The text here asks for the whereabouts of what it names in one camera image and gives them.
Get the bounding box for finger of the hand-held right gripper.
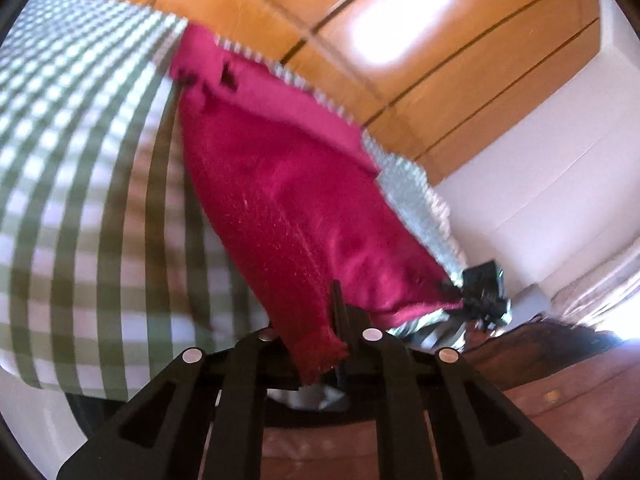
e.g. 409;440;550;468
439;280;468;307

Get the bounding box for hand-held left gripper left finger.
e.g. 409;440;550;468
56;326;302;480

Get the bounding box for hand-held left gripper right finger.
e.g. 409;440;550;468
330;279;584;480

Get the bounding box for dark red fleece garment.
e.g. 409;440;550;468
169;24;467;386

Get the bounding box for green checked bed sheet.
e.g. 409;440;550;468
0;0;512;413

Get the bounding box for wooden wardrobe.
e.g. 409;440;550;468
37;0;602;187

